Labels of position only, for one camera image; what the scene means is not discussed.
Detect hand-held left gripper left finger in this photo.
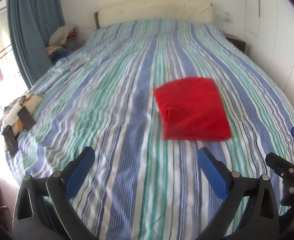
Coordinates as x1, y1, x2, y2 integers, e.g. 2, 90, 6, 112
11, 146, 96, 240

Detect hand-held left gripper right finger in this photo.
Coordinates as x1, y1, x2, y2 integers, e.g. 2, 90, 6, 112
196, 147, 280, 240

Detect red sweater with white animal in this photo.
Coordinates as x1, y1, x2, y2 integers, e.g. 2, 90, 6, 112
153, 77, 232, 141

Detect pile of mixed clothes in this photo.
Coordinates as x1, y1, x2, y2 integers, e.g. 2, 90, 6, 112
46, 24, 78, 61

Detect bed with striped duvet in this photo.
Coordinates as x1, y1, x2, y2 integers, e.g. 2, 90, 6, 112
5, 19, 294, 240

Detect black wallet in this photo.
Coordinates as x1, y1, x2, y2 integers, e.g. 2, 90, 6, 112
17, 106, 36, 131

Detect dark flat case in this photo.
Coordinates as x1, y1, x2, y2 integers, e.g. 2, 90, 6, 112
3, 127, 19, 156

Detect patterned cushion with dark cards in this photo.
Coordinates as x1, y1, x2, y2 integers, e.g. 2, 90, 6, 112
0, 93, 43, 135

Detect white wardrobe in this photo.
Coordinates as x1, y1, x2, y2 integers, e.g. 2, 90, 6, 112
244, 0, 294, 122

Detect dark wooden nightstand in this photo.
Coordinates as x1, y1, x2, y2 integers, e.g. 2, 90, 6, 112
224, 33, 247, 53

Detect blue curtain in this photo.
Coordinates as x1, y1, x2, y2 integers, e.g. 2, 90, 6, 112
6, 0, 65, 88

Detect cream headboard cushion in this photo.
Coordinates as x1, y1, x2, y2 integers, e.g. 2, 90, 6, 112
94, 0, 214, 29

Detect white wall socket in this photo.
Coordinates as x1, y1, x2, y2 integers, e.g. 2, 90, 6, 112
218, 11, 232, 22

